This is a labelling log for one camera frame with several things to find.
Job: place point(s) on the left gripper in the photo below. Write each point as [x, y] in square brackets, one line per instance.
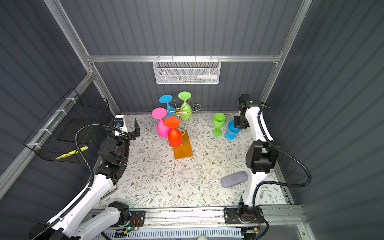
[132, 135]

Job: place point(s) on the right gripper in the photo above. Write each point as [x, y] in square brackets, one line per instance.
[236, 124]

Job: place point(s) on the blue wine glass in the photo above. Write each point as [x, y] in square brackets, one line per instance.
[166, 99]
[231, 132]

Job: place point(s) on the green wine glass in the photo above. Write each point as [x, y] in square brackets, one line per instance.
[218, 121]
[185, 109]

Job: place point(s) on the pink wine glass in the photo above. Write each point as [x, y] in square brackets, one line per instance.
[160, 114]

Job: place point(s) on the red wine glass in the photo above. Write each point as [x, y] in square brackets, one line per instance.
[175, 137]

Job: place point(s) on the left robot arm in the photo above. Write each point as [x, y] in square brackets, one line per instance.
[67, 224]

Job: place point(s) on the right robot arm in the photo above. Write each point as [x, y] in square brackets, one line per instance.
[260, 160]

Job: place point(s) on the orange wooden rack base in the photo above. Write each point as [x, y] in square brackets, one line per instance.
[185, 149]

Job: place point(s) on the grey oblong case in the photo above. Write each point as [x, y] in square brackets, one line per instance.
[234, 179]

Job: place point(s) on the gold wire glass rack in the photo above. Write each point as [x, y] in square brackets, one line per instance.
[196, 107]

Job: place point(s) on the black wire side basket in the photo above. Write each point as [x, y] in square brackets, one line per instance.
[54, 139]

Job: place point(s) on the white mesh wall basket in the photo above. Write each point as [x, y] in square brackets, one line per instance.
[187, 73]

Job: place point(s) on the aluminium frame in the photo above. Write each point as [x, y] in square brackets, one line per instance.
[54, 65]

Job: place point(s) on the front mounting rail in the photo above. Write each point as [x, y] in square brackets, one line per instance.
[286, 222]

